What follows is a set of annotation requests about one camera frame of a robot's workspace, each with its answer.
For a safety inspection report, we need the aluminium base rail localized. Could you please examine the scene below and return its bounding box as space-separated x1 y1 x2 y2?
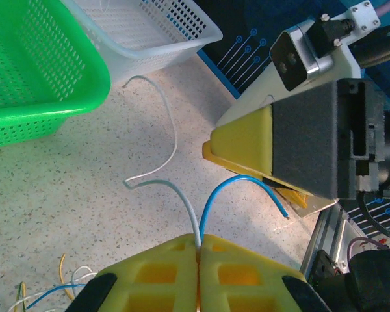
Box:
298 203 354 284

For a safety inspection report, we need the yellow green cable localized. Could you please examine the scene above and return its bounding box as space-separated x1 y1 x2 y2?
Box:
15 280 28 310

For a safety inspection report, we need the white plastic basket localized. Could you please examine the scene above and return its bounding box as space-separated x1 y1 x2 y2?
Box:
60 0 224 88

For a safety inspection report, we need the green plastic basket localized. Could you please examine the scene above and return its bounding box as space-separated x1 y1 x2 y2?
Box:
0 0 113 151

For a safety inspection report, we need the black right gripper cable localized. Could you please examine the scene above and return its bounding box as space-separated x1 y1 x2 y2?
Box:
356 190 390 242

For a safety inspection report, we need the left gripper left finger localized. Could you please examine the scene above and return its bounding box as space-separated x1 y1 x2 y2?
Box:
64 233 202 312

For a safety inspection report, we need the white cable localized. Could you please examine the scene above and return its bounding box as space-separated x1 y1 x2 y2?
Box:
8 291 71 312
122 75 203 250
70 265 99 296

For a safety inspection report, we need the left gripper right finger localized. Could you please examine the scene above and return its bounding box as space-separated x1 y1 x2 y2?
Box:
198 233 333 312

